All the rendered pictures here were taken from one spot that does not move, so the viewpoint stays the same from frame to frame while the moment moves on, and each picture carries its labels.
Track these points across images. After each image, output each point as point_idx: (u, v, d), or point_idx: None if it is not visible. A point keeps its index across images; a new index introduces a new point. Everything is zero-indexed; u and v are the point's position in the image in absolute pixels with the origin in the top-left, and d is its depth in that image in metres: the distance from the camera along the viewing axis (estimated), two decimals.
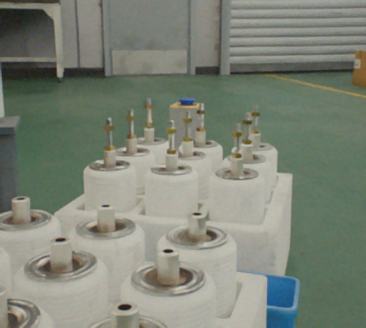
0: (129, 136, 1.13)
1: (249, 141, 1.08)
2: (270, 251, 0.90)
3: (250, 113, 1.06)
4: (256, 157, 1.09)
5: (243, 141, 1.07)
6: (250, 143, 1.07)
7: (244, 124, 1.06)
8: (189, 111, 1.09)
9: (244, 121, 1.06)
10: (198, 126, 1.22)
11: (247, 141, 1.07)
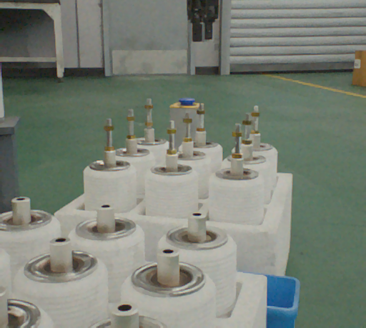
0: (129, 136, 1.13)
1: (249, 141, 1.08)
2: (270, 251, 0.90)
3: (250, 113, 1.06)
4: (256, 157, 1.09)
5: (243, 141, 1.07)
6: (250, 143, 1.07)
7: (244, 124, 1.06)
8: (189, 111, 1.09)
9: (244, 121, 1.06)
10: (198, 126, 1.22)
11: (247, 141, 1.07)
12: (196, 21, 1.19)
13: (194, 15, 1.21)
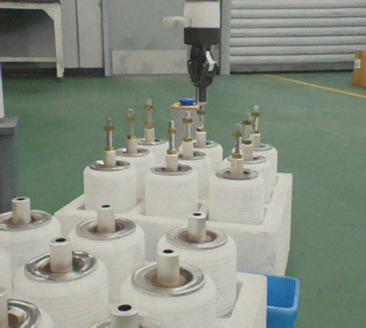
0: (129, 136, 1.13)
1: (249, 141, 1.08)
2: (270, 251, 0.90)
3: (250, 113, 1.06)
4: (256, 157, 1.09)
5: (243, 141, 1.07)
6: (250, 143, 1.07)
7: (244, 124, 1.06)
8: (189, 111, 1.09)
9: (244, 121, 1.06)
10: (198, 126, 1.22)
11: (247, 141, 1.07)
12: (200, 84, 1.20)
13: None
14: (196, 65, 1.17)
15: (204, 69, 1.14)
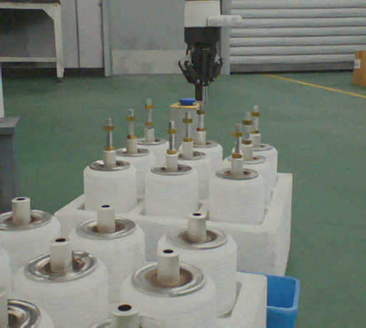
0: (129, 136, 1.13)
1: (249, 141, 1.08)
2: (270, 251, 0.90)
3: (250, 113, 1.06)
4: (256, 157, 1.09)
5: (243, 141, 1.07)
6: (250, 143, 1.07)
7: (244, 124, 1.06)
8: (189, 111, 1.09)
9: (244, 121, 1.06)
10: (198, 126, 1.22)
11: (247, 141, 1.07)
12: (201, 83, 1.19)
13: (195, 78, 1.18)
14: (212, 63, 1.19)
15: (220, 66, 1.22)
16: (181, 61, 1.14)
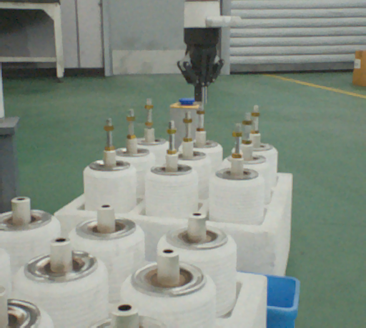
0: (129, 136, 1.13)
1: (249, 141, 1.08)
2: (270, 251, 0.90)
3: (250, 113, 1.06)
4: (256, 157, 1.09)
5: (243, 141, 1.07)
6: (250, 143, 1.07)
7: (244, 124, 1.06)
8: (189, 111, 1.09)
9: (244, 121, 1.06)
10: (198, 126, 1.22)
11: (247, 141, 1.07)
12: (200, 83, 1.19)
13: (194, 78, 1.18)
14: (212, 63, 1.19)
15: (220, 67, 1.21)
16: (180, 62, 1.14)
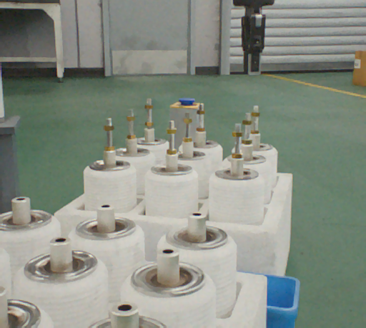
0: (129, 136, 1.13)
1: (249, 141, 1.08)
2: (270, 251, 0.90)
3: (250, 113, 1.06)
4: (256, 157, 1.09)
5: (243, 141, 1.07)
6: (250, 143, 1.07)
7: (244, 124, 1.06)
8: (189, 111, 1.09)
9: (244, 121, 1.06)
10: (198, 126, 1.22)
11: (247, 141, 1.07)
12: None
13: None
14: (245, 27, 1.01)
15: (251, 26, 0.97)
16: None
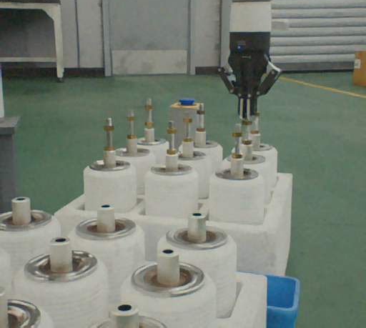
0: (129, 136, 1.13)
1: (249, 143, 1.07)
2: (270, 251, 0.90)
3: (245, 114, 1.06)
4: (256, 157, 1.09)
5: (246, 140, 1.08)
6: (241, 143, 1.08)
7: (245, 123, 1.08)
8: (189, 111, 1.09)
9: (245, 120, 1.07)
10: (198, 126, 1.22)
11: (242, 139, 1.08)
12: (249, 96, 1.05)
13: (258, 89, 1.04)
14: None
15: (228, 75, 1.09)
16: (278, 70, 1.01)
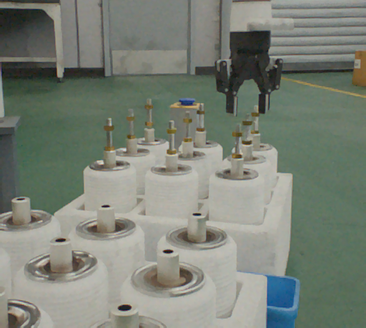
0: (129, 136, 1.13)
1: (241, 142, 1.08)
2: (270, 251, 0.90)
3: (246, 114, 1.07)
4: (256, 157, 1.09)
5: (251, 141, 1.07)
6: (248, 142, 1.08)
7: (252, 124, 1.07)
8: (189, 111, 1.09)
9: (251, 121, 1.06)
10: (198, 126, 1.22)
11: (250, 140, 1.08)
12: (233, 93, 1.04)
13: (225, 87, 1.03)
14: (265, 70, 1.04)
15: (280, 68, 1.06)
16: (219, 60, 1.01)
